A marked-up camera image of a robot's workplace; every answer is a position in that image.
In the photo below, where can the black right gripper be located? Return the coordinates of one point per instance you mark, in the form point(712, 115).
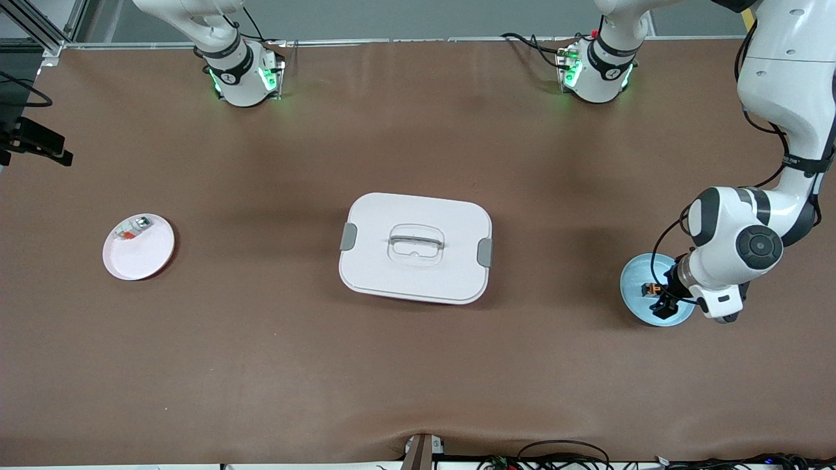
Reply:
point(34, 138)

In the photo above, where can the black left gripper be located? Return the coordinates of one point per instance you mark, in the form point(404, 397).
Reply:
point(670, 291)

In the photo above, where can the orange black push-button switch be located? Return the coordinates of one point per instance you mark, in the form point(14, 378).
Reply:
point(650, 288)

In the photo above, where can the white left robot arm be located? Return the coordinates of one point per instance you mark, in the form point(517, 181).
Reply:
point(784, 85)

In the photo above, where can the white lidded storage box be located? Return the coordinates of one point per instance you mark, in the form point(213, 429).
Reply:
point(418, 274)

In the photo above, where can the light blue round plate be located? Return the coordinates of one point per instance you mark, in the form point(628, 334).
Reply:
point(637, 300)

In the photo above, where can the small white orange component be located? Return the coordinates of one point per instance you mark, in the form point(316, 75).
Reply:
point(134, 227)

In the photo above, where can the white round plate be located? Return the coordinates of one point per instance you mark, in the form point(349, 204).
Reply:
point(140, 261)

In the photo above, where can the aluminium frame beams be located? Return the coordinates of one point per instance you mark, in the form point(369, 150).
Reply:
point(77, 19)

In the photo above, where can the brown metal table bracket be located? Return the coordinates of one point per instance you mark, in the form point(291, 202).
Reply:
point(421, 454)

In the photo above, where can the silver table edge rail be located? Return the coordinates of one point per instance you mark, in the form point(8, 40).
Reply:
point(424, 40)

